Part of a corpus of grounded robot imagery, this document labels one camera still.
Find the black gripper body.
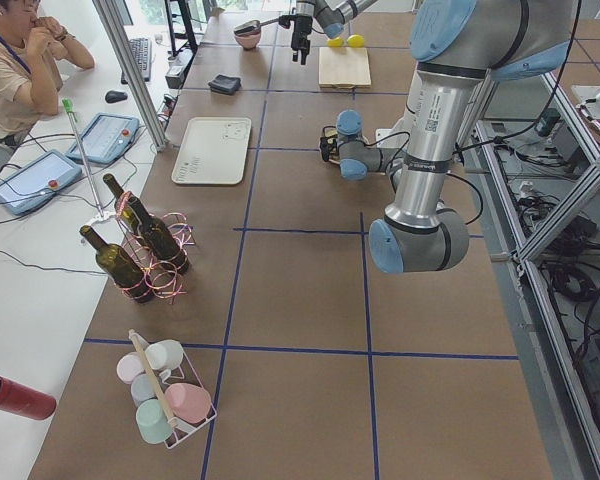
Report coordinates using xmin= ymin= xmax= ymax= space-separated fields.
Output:
xmin=291 ymin=14 xmax=311 ymax=53
xmin=319 ymin=135 xmax=340 ymax=163

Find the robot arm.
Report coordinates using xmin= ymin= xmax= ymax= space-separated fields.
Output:
xmin=290 ymin=0 xmax=376 ymax=65
xmin=336 ymin=1 xmax=573 ymax=273

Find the cream bear print tray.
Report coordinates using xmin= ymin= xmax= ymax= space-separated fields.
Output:
xmin=171 ymin=117 xmax=252 ymax=185

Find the yellow lemon half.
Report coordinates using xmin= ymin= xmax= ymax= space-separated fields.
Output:
xmin=327 ymin=36 xmax=346 ymax=48
xmin=346 ymin=34 xmax=366 ymax=49

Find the wooden cutting board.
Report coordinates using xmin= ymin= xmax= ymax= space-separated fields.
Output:
xmin=318 ymin=47 xmax=371 ymax=89

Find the pink bowl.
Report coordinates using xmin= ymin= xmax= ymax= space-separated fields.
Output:
xmin=234 ymin=30 xmax=261 ymax=50

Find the metal scoop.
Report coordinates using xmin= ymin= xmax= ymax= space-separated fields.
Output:
xmin=233 ymin=17 xmax=279 ymax=37

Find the grey folded cloth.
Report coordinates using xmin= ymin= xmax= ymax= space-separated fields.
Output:
xmin=208 ymin=74 xmax=241 ymax=95

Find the black keyboard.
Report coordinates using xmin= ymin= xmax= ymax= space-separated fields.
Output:
xmin=128 ymin=37 xmax=153 ymax=82

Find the black computer mouse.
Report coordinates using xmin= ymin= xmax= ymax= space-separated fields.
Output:
xmin=104 ymin=90 xmax=128 ymax=104

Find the blue teach pendant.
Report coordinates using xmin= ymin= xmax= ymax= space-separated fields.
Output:
xmin=0 ymin=150 xmax=81 ymax=216
xmin=80 ymin=113 xmax=140 ymax=166

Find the dark green wine bottle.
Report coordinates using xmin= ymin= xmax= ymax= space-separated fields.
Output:
xmin=79 ymin=225 xmax=154 ymax=303

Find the white cup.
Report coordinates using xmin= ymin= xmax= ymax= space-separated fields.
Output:
xmin=144 ymin=339 xmax=184 ymax=371

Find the seated person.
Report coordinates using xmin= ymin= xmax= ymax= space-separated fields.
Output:
xmin=0 ymin=1 xmax=95 ymax=147

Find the pink cup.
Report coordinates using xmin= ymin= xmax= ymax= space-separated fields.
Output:
xmin=165 ymin=383 xmax=211 ymax=424

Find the mint green cup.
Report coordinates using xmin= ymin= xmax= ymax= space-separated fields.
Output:
xmin=135 ymin=399 xmax=173 ymax=444

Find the red cylinder can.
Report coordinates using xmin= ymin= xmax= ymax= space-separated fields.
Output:
xmin=0 ymin=376 xmax=57 ymax=420

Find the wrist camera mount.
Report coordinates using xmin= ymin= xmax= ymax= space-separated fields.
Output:
xmin=321 ymin=126 xmax=338 ymax=141

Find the aluminium frame post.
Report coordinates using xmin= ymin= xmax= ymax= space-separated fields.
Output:
xmin=93 ymin=0 xmax=168 ymax=152

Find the copper wire bottle rack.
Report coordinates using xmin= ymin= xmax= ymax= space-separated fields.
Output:
xmin=123 ymin=191 xmax=191 ymax=302

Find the white wire cup rack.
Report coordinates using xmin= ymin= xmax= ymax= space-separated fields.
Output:
xmin=125 ymin=330 xmax=217 ymax=449

